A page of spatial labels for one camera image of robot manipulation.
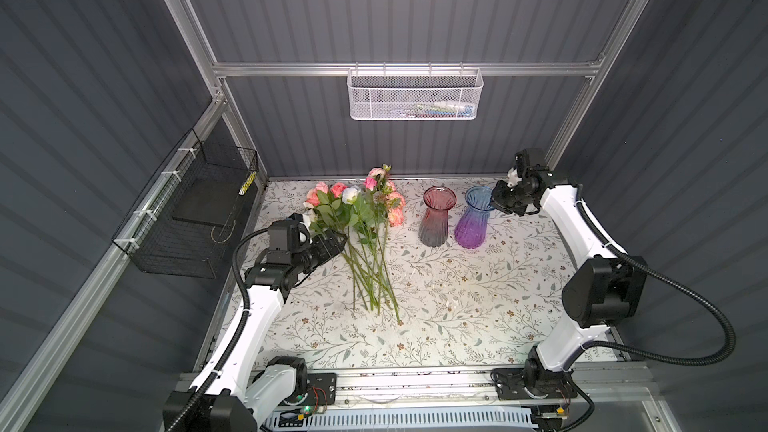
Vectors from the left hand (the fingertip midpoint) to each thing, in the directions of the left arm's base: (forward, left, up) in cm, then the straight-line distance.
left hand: (337, 243), depth 79 cm
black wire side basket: (+2, +37, +9) cm, 38 cm away
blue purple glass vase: (+8, -40, -7) cm, 41 cm away
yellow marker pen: (+16, +25, +8) cm, 30 cm away
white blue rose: (+22, +13, -16) cm, 30 cm away
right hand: (+11, -46, +1) cm, 47 cm away
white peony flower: (+26, -2, -9) cm, 27 cm away
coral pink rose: (+30, +2, -11) cm, 32 cm away
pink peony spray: (+26, -14, -15) cm, 33 cm away
